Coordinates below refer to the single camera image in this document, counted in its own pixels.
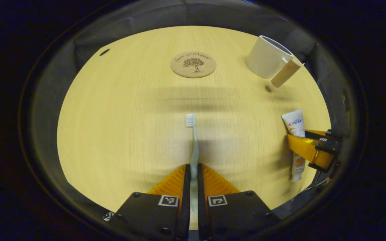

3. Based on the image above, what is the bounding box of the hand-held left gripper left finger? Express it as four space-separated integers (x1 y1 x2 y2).
106 164 192 241

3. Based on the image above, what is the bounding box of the pale green toothbrush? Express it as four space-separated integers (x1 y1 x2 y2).
185 113 200 216

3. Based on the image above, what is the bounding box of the white cup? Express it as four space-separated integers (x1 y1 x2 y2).
246 35 303 88

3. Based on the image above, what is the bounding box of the white toothpaste tube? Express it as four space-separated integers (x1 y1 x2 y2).
281 109 306 183

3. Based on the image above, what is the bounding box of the round cork coaster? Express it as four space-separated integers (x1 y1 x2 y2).
171 51 217 78

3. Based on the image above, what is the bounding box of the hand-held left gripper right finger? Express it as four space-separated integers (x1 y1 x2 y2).
197 163 280 241

